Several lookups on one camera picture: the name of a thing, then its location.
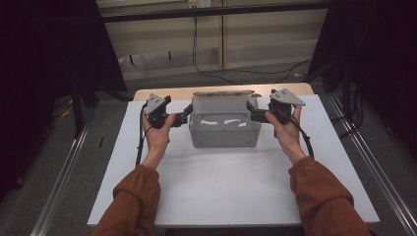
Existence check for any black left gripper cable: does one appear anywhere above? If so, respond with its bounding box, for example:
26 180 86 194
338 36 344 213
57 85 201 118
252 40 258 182
135 100 153 167

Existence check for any long black hanging cable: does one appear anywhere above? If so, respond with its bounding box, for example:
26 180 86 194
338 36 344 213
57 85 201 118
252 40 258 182
191 16 313 85

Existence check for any black curtain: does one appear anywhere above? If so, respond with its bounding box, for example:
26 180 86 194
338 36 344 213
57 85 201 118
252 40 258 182
307 0 417 160
0 0 129 201

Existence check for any grey lidded storage box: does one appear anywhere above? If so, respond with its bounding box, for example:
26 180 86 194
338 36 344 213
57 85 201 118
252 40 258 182
188 89 263 148

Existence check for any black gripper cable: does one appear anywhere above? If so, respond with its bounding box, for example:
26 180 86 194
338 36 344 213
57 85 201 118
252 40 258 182
289 115 316 160
135 100 153 167

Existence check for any person's right hand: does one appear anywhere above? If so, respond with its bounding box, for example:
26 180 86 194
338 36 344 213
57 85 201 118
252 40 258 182
264 104 302 153

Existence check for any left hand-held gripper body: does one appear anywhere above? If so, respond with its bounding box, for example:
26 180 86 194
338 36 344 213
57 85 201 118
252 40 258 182
145 92 170 129

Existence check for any person's left hand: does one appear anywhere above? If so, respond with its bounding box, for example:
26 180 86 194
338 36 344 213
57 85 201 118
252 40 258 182
142 112 177 152

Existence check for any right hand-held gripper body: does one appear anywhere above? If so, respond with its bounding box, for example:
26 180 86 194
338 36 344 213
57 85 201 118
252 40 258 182
268 88 307 126

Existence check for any bundle of black floor cables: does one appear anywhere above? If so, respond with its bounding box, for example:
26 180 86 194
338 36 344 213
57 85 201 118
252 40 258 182
329 82 366 140

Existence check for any black horizontal bar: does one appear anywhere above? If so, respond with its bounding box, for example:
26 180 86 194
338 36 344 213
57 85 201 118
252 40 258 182
100 1 329 24

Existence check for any wooden table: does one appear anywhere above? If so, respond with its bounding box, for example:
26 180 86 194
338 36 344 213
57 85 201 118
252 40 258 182
133 82 315 102

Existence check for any white board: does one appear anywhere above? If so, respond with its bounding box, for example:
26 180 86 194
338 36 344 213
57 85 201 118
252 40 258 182
87 94 381 228

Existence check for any black metal stand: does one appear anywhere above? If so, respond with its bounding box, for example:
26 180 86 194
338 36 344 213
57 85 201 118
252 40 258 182
69 80 100 140

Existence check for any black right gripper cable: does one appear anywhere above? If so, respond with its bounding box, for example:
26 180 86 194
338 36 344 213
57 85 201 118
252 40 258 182
289 115 316 160

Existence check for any metal floor rail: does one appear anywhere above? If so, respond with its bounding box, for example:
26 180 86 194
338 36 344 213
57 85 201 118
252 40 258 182
327 92 417 236
30 122 92 236

